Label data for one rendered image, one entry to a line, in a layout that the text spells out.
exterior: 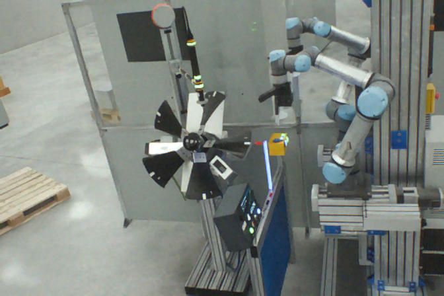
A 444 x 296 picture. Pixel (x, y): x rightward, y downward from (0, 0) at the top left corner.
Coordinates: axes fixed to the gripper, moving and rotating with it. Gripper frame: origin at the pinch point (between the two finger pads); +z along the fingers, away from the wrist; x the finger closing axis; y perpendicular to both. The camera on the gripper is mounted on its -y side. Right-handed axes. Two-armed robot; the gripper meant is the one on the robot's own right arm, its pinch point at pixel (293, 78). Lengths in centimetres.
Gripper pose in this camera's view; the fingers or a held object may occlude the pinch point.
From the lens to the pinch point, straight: 272.5
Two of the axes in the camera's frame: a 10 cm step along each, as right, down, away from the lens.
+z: 1.6, 8.9, 4.3
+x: 2.9, -4.5, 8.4
